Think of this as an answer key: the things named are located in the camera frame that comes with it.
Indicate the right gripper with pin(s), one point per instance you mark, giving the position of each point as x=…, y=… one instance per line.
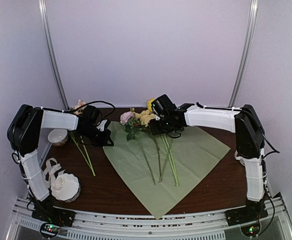
x=155, y=131

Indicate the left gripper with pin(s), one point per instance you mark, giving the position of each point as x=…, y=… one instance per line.
x=106, y=138

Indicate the cream fake flower bunch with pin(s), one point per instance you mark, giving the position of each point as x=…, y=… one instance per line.
x=143, y=121

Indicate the yellow fake flower stem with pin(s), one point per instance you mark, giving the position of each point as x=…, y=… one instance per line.
x=163, y=107

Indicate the green wrapping paper sheet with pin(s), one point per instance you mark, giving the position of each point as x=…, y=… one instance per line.
x=150, y=179

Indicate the blue fake flower stem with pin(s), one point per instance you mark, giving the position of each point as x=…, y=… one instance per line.
x=168, y=157

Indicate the pink fake flower stem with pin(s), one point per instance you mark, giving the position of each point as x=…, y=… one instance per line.
x=127, y=119

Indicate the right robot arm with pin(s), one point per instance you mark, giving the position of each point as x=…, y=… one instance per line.
x=242, y=121

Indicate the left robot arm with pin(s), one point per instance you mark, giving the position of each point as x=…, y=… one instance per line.
x=24, y=134

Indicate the peach fake flower stem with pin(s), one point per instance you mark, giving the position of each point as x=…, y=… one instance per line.
x=79, y=140

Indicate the small white bowl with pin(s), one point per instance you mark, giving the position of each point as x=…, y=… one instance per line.
x=58, y=137

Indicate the white ribbon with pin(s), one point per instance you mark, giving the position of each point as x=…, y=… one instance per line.
x=52, y=166

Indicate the white scalloped dish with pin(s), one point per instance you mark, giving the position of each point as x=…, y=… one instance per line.
x=65, y=187

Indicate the white patterned mug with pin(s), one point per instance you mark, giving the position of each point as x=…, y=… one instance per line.
x=239, y=158

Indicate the front aluminium rail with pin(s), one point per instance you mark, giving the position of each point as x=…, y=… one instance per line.
x=210, y=225

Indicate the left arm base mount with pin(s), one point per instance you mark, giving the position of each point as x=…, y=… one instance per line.
x=53, y=218

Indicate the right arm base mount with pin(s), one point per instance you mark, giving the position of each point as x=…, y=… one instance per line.
x=248, y=217

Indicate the aluminium corner frame post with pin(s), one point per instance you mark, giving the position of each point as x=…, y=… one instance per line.
x=249, y=35

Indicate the left aluminium frame post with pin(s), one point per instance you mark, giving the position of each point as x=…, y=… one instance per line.
x=52, y=57

